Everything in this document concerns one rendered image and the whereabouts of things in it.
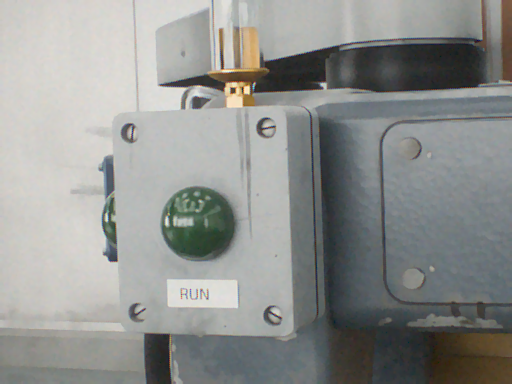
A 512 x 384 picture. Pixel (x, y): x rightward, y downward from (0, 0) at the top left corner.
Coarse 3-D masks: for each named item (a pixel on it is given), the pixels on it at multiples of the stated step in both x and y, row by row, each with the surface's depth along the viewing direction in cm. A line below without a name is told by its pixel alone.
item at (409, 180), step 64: (320, 128) 47; (384, 128) 46; (448, 128) 45; (384, 192) 46; (448, 192) 45; (384, 256) 46; (448, 256) 45; (320, 320) 47; (384, 320) 47; (448, 320) 46
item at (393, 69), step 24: (384, 48) 57; (408, 48) 57; (432, 48) 57; (456, 48) 57; (480, 48) 59; (336, 72) 59; (360, 72) 58; (384, 72) 57; (408, 72) 57; (432, 72) 57; (456, 72) 57; (480, 72) 58
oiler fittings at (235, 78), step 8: (208, 72) 51; (216, 72) 50; (224, 72) 50; (232, 72) 50; (240, 72) 50; (248, 72) 50; (256, 72) 50; (264, 72) 51; (224, 80) 51; (232, 80) 51; (240, 80) 51; (248, 80) 51; (232, 88) 52; (240, 88) 51; (248, 88) 51; (232, 96) 51; (240, 96) 51; (248, 96) 51; (224, 104) 52; (232, 104) 51; (240, 104) 51; (248, 104) 51
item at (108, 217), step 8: (112, 192) 47; (112, 200) 46; (104, 208) 46; (112, 208) 46; (104, 216) 46; (112, 216) 46; (104, 224) 46; (112, 224) 46; (104, 232) 46; (112, 232) 46; (112, 240) 46
